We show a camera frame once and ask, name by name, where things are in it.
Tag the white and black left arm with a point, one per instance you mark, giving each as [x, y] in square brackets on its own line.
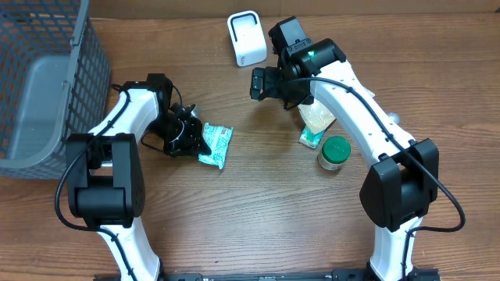
[106, 185]

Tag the green lid Knorr jar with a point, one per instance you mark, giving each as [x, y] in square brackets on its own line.
[334, 153]

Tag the grey plastic mesh basket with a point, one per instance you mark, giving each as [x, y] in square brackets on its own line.
[55, 81]

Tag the white barcode scanner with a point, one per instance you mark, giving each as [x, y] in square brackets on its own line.
[247, 38]

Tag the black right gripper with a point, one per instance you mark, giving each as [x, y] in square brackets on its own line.
[273, 80]

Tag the small Kleenex tissue pack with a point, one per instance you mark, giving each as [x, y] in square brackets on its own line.
[309, 138]

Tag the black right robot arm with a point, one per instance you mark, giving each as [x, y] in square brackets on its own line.
[399, 186]

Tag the teal wet wipes pack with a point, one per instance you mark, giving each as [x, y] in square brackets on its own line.
[218, 139]

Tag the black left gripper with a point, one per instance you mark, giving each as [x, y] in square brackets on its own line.
[190, 144]

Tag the yellow dish soap bottle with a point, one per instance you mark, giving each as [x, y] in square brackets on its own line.
[394, 117]

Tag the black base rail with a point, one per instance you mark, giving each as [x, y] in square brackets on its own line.
[258, 277]

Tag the brown Panfree bread bag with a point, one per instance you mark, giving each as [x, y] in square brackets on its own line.
[318, 117]

